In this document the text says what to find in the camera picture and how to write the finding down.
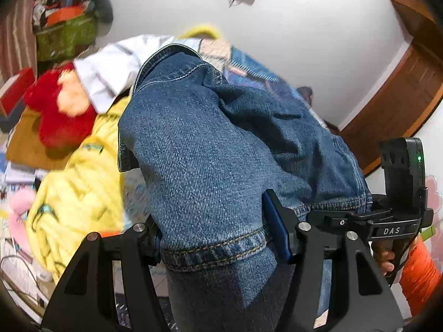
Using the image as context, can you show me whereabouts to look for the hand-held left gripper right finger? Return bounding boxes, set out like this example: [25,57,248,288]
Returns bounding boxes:
[261,190,405,332]

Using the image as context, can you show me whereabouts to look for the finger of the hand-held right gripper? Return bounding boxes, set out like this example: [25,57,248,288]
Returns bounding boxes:
[306,210,374,232]
[369,194,393,212]

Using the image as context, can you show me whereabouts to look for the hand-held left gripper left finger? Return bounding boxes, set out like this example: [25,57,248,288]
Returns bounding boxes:
[40,216,164,332]

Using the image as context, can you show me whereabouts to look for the blue denim jeans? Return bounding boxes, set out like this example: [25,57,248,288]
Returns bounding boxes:
[118,43,374,332]

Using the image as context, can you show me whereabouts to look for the person's right forearm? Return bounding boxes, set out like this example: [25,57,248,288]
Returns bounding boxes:
[398,237,442,319]

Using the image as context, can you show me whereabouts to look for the person's right hand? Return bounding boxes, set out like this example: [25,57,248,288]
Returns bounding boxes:
[372,238,397,274]

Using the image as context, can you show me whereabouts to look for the wooden door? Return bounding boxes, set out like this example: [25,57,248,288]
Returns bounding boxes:
[337,0,443,177]

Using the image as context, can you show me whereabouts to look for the yellow blanket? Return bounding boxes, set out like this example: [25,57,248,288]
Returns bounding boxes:
[26,24,225,284]

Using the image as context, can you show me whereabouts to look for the dark cloth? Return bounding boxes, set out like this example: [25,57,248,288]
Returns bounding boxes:
[297,86,315,106]

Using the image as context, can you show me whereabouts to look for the pink plush toy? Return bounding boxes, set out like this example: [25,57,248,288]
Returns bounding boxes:
[7,188,37,254]

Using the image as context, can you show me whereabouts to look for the stack of papers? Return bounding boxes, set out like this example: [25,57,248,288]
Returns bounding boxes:
[0,164,44,189]

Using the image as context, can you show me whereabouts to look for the brown cardboard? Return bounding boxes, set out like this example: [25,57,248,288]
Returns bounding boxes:
[5,109,75,172]

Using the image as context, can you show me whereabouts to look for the red plush toy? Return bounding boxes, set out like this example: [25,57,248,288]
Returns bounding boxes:
[24,63,99,149]

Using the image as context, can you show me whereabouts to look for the white cloth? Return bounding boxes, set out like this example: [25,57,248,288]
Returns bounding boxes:
[73,35,201,115]

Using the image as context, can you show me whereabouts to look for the red box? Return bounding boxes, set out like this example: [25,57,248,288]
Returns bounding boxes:
[0,67,37,117]

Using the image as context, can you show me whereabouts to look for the green box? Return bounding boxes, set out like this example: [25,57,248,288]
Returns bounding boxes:
[35,10,99,63]

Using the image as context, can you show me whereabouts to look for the red striped curtain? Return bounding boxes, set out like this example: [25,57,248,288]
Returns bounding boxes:
[0,0,45,84]

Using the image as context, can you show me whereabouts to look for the pink wall sticker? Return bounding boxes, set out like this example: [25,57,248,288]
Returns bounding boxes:
[425,176,441,212]

